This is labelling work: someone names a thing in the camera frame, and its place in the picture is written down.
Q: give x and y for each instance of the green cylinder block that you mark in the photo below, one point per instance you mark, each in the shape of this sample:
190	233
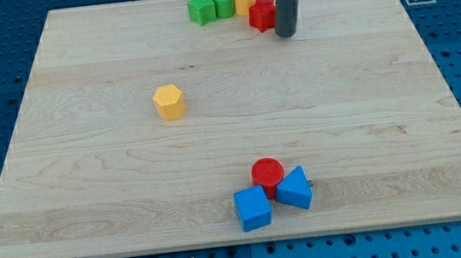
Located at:
224	8

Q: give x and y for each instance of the blue cube block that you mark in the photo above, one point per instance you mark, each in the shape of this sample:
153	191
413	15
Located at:
253	208

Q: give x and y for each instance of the red star block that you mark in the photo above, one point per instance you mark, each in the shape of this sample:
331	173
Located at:
262	15

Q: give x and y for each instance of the yellow hexagon block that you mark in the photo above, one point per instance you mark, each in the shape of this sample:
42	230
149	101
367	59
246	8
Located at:
169	102

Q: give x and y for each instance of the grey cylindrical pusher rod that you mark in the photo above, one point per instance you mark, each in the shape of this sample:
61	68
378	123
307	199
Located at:
286	18

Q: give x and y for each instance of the light wooden board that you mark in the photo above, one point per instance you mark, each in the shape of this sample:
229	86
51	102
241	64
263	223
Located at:
354	97

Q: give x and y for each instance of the blue triangle block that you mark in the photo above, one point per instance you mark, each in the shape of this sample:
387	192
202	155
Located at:
295	190

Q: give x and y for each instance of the red cylinder block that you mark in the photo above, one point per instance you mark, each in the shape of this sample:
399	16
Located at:
267	173

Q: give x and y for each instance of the green star block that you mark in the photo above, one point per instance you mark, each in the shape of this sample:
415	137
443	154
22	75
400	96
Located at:
202	11

